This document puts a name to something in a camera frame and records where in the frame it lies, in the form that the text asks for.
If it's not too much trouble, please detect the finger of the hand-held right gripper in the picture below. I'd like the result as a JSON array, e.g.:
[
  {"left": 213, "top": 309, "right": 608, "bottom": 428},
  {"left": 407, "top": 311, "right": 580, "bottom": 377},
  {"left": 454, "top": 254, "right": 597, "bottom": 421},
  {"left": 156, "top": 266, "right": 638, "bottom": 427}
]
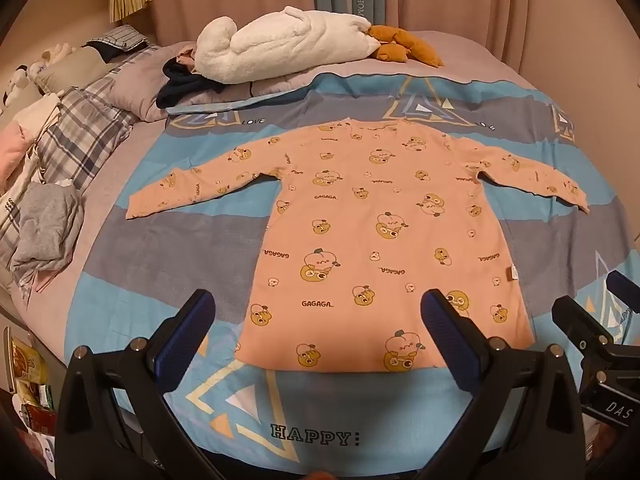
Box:
[
  {"left": 606, "top": 270, "right": 640, "bottom": 312},
  {"left": 551, "top": 296, "right": 619, "bottom": 362}
]

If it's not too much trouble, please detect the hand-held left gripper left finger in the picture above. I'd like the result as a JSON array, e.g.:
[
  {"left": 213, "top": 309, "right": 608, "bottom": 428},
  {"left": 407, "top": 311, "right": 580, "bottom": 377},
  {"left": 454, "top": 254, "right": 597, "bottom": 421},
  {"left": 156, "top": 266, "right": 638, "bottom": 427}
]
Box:
[{"left": 55, "top": 288, "right": 236, "bottom": 480}]

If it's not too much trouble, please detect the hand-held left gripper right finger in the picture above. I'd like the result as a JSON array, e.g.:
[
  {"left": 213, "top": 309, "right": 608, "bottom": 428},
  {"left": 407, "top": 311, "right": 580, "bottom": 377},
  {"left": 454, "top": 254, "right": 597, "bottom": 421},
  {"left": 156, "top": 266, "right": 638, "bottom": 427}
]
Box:
[{"left": 419, "top": 288, "right": 588, "bottom": 480}]

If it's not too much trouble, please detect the pink printed long-sleeve shirt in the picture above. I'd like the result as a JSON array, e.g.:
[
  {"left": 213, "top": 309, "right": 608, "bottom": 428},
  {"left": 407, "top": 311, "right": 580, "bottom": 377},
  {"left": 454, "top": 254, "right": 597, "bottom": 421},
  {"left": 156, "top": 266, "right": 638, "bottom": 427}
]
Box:
[{"left": 125, "top": 117, "right": 591, "bottom": 373}]

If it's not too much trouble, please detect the blue grey printed blanket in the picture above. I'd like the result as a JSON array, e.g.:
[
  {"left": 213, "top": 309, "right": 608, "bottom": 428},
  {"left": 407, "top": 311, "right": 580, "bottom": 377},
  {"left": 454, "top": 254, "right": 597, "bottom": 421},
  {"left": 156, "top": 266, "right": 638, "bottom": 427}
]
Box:
[{"left": 65, "top": 71, "right": 637, "bottom": 453}]

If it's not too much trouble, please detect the yellow snack packet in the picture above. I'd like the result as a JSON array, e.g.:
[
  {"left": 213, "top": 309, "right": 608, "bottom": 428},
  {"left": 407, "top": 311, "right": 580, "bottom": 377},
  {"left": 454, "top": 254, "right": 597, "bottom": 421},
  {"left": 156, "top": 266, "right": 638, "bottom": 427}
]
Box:
[{"left": 11, "top": 336, "right": 49, "bottom": 380}]

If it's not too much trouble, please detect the red snack packet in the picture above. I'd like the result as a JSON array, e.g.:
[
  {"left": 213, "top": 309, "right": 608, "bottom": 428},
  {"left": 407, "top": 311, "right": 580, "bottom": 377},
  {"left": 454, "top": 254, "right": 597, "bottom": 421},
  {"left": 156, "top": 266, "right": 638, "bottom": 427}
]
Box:
[{"left": 22, "top": 402, "right": 57, "bottom": 437}]

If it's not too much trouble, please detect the grey garment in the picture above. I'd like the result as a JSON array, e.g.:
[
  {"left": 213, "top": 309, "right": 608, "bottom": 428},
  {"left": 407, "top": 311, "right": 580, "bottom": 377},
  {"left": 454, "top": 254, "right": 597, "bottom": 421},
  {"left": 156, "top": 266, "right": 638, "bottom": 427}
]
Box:
[{"left": 10, "top": 180, "right": 86, "bottom": 273}]

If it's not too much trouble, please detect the dark navy clothing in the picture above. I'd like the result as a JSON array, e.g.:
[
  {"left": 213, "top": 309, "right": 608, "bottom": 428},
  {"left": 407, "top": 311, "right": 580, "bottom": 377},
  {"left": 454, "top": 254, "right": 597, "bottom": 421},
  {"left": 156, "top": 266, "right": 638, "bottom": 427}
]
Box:
[{"left": 156, "top": 57, "right": 227, "bottom": 109}]

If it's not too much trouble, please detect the pink cloth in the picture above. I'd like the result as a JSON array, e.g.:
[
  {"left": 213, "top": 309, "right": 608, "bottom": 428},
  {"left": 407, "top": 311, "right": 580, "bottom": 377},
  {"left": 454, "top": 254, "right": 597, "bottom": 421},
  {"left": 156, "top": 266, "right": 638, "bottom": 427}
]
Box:
[{"left": 0, "top": 120, "right": 37, "bottom": 196}]

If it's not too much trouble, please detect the mauve pillow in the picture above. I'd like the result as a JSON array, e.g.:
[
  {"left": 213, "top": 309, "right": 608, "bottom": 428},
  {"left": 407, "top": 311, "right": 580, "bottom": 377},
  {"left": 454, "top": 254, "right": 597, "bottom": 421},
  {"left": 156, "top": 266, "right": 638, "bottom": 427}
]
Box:
[{"left": 107, "top": 42, "right": 321, "bottom": 122}]

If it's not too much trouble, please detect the beige cushion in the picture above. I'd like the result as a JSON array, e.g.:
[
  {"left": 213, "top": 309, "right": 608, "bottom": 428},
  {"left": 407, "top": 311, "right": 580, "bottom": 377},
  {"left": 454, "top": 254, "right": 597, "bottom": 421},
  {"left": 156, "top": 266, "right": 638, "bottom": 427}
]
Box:
[{"left": 35, "top": 45, "right": 112, "bottom": 94}]

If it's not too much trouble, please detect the plaid pillow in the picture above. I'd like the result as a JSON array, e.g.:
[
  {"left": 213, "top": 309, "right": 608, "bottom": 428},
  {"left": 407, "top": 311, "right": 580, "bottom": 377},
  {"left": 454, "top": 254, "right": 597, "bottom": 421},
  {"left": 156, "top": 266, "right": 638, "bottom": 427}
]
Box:
[{"left": 82, "top": 24, "right": 151, "bottom": 54}]

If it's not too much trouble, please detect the white plush goose toy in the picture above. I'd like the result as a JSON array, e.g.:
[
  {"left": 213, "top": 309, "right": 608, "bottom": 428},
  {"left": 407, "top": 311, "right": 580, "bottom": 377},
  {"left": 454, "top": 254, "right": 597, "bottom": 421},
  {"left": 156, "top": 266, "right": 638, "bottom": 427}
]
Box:
[{"left": 194, "top": 6, "right": 445, "bottom": 84}]

